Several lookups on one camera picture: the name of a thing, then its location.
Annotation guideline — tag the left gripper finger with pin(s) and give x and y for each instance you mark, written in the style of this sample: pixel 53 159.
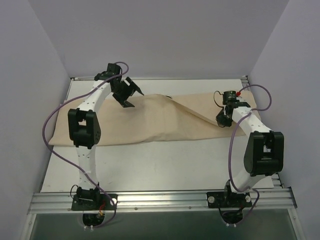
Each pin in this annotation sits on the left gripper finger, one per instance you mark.
pixel 122 99
pixel 133 86

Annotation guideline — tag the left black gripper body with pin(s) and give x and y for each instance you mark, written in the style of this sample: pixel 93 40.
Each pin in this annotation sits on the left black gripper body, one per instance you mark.
pixel 124 90

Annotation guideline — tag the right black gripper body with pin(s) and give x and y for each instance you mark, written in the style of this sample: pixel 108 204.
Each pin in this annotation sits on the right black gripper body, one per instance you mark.
pixel 220 118

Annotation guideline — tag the beige cloth surgical kit wrap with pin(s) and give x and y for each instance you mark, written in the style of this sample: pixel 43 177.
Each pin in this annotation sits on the beige cloth surgical kit wrap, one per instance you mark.
pixel 156 117

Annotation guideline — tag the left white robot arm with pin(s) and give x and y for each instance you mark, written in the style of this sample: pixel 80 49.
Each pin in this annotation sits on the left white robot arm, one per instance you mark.
pixel 84 128

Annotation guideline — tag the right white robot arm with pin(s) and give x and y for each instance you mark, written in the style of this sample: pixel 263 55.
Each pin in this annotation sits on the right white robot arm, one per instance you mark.
pixel 264 153

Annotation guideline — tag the back aluminium rail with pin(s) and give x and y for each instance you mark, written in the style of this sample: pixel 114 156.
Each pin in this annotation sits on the back aluminium rail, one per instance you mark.
pixel 186 77

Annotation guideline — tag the aluminium rail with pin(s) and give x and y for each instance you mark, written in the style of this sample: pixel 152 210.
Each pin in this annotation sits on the aluminium rail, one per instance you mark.
pixel 159 201
pixel 186 77
pixel 276 180

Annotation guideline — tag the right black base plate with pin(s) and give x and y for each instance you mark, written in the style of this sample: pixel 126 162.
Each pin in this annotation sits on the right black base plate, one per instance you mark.
pixel 221 199

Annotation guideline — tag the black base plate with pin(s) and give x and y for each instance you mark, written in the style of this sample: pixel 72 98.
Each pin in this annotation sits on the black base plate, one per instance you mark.
pixel 91 203
pixel 221 199

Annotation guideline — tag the right side aluminium rail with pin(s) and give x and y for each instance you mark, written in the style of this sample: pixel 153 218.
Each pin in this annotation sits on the right side aluminium rail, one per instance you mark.
pixel 276 180

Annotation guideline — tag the front aluminium rail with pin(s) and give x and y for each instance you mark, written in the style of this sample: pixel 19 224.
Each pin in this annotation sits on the front aluminium rail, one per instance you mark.
pixel 159 201

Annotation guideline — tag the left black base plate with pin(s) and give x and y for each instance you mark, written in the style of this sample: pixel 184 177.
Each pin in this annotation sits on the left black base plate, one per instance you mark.
pixel 91 203

